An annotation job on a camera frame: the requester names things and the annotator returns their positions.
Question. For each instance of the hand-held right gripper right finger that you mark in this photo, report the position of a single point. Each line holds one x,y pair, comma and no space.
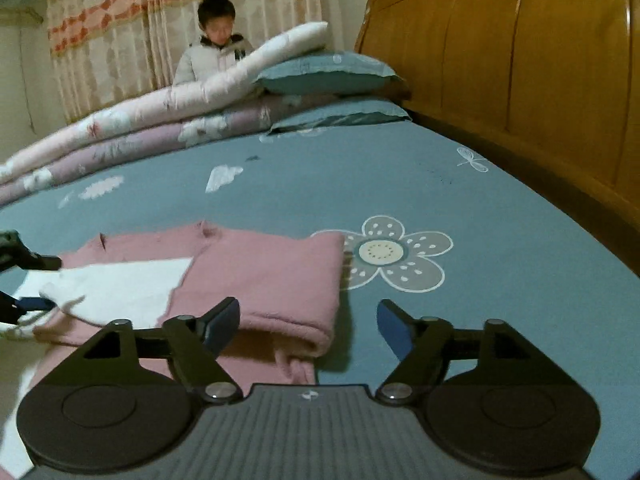
392,328

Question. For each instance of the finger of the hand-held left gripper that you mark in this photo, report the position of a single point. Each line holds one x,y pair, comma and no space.
30,304
30,261

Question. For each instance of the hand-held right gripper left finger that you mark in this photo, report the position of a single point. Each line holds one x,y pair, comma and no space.
225,325

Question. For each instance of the pink and white sweater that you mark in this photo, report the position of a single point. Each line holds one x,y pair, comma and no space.
260,270

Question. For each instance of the blue floral bed sheet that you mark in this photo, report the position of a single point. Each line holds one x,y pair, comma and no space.
450,200

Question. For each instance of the purple floral quilt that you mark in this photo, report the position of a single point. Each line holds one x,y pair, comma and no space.
150,140

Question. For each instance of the light pink floral quilt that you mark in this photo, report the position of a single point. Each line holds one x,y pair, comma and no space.
150,105

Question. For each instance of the blue pillow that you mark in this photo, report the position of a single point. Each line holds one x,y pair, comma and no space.
325,72
345,112

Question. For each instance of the beige orange patterned curtain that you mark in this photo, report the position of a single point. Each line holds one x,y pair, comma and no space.
100,35

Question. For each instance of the wooden headboard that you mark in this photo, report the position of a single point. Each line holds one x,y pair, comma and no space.
500,60

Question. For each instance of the wall air conditioner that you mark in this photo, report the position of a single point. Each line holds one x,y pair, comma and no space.
20,5

